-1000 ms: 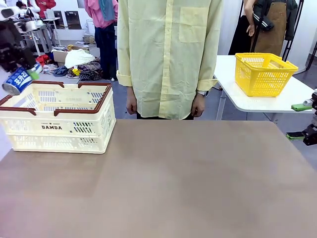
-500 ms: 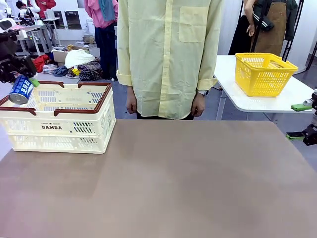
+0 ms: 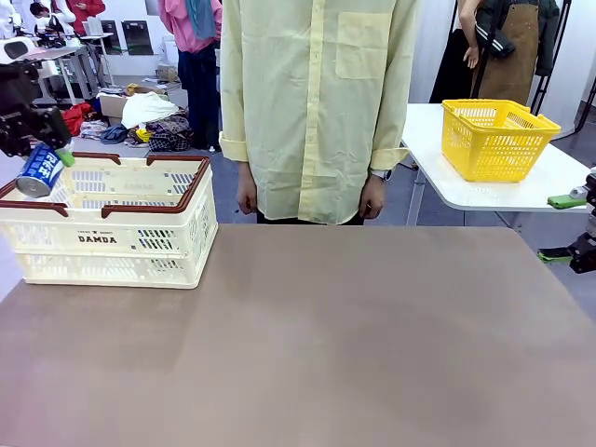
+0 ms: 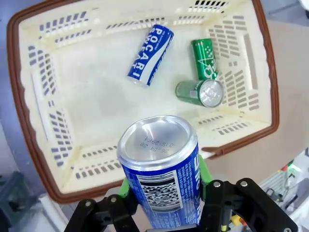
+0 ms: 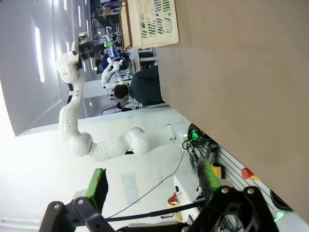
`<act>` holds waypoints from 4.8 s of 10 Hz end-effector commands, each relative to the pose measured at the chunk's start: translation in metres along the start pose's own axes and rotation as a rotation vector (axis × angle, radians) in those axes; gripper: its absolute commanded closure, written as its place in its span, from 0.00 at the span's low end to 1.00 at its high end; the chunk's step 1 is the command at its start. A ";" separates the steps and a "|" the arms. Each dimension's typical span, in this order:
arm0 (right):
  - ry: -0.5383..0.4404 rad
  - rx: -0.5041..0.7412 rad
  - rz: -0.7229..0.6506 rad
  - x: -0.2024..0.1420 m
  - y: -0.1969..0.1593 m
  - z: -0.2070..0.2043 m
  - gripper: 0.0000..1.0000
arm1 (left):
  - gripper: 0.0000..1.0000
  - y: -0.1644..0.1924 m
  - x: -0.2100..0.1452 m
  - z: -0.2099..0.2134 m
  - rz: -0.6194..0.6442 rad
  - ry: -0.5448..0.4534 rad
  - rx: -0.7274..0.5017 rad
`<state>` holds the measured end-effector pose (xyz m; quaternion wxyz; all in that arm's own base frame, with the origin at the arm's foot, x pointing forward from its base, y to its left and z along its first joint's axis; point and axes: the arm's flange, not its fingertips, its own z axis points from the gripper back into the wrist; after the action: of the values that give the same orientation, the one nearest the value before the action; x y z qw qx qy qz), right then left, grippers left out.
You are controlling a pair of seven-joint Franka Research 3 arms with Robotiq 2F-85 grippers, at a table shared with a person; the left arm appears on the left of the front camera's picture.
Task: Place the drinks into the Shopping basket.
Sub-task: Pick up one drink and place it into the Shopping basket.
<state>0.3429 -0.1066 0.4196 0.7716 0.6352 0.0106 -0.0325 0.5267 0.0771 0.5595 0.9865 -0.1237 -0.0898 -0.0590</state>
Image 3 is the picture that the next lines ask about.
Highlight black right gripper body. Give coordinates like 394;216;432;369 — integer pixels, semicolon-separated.
585;163;596;234

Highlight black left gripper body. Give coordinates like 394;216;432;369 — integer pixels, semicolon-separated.
0;60;42;120

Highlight blue sports drink can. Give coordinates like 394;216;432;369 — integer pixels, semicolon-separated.
15;142;65;200

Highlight person's right forearm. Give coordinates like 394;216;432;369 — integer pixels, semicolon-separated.
217;92;260;178

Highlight person's left forearm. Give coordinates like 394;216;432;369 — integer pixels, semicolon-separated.
367;92;411;181

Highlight yellow plastic basket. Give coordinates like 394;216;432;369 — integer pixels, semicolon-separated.
440;99;562;183

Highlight person's left hand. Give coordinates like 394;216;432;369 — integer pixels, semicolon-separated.
359;179;387;220

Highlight person's right hand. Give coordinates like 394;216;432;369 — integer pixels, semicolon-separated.
236;174;258;215

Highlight red crumpled cloth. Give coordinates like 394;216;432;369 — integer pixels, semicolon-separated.
62;102;93;138

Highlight light floral cloth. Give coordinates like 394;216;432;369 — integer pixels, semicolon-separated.
79;119;109;140

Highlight open cardboard box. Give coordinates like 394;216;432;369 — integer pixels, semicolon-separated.
96;91;136;127

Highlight blue crumpled cloth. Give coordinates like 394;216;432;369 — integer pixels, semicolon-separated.
100;124;129;145

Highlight grey background work table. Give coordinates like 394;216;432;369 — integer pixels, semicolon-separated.
25;32;115;106

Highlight black slanted pole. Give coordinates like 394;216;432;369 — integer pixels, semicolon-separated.
578;76;596;131

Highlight white crumpled cloth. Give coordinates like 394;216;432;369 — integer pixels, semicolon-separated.
120;91;181;130

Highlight black stand legs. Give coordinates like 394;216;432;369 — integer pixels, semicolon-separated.
530;0;574;117

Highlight person in red top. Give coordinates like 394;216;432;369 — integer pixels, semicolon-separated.
53;0;107;34

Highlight dark patterned clothes heap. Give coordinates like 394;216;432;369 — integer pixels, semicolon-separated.
145;114;193;153

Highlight white carton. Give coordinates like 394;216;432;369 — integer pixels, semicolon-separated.
160;34;181;64

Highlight person in brown apron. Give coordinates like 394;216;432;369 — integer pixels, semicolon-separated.
458;0;560;106

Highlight white side table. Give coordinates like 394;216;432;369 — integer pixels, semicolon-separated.
400;102;592;229

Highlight person in pink jacket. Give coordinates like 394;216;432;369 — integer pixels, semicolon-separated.
156;0;227;153

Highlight black hanging garment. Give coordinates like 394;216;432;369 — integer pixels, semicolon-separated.
428;27;481;104

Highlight person in yellow shirt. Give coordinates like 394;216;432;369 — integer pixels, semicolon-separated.
217;0;420;227

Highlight narrow black wall panel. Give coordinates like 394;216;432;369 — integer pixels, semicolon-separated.
100;20;123;55

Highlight large black wall panel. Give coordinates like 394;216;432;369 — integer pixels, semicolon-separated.
121;20;155;56

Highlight cream shopping basket brown handles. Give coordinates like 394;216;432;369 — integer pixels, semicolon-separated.
0;151;219;291

